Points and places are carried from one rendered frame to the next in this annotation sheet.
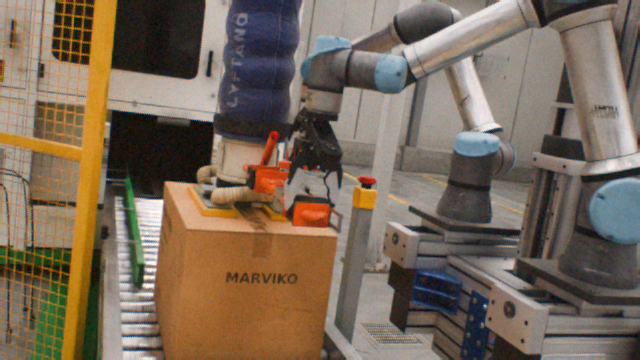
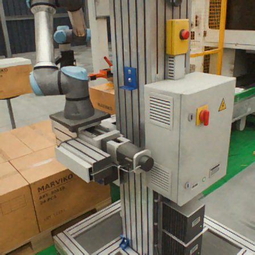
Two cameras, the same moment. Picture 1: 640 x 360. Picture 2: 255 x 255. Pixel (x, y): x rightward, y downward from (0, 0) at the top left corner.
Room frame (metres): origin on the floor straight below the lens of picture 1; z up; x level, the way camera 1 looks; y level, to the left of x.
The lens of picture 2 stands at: (1.05, -1.90, 1.49)
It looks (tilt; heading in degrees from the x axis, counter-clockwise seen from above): 22 degrees down; 71
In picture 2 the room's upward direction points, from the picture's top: 2 degrees counter-clockwise
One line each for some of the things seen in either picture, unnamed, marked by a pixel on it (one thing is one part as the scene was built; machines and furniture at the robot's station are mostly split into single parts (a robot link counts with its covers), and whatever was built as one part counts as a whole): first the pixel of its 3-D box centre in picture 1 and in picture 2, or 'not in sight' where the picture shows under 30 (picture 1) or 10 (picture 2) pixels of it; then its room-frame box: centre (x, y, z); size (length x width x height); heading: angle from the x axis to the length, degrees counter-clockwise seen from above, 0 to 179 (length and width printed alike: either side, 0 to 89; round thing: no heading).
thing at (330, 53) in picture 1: (330, 64); (63, 35); (1.30, 0.02, 1.38); 0.09 x 0.08 x 0.11; 73
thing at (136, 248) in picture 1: (123, 217); not in sight; (2.85, 0.88, 0.60); 1.60 x 0.10 x 0.09; 20
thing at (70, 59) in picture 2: (316, 141); (67, 59); (1.31, 0.02, 1.22); 0.09 x 0.08 x 0.12; 20
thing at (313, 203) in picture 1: (305, 210); not in sight; (1.28, 0.02, 1.08); 0.08 x 0.07 x 0.05; 20
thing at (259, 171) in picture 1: (267, 179); (107, 73); (1.61, 0.14, 1.08); 0.10 x 0.08 x 0.06; 110
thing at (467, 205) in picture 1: (466, 199); not in sight; (1.72, -0.40, 1.09); 0.15 x 0.15 x 0.10
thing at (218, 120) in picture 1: (252, 125); not in sight; (1.85, 0.22, 1.19); 0.23 x 0.23 x 0.04
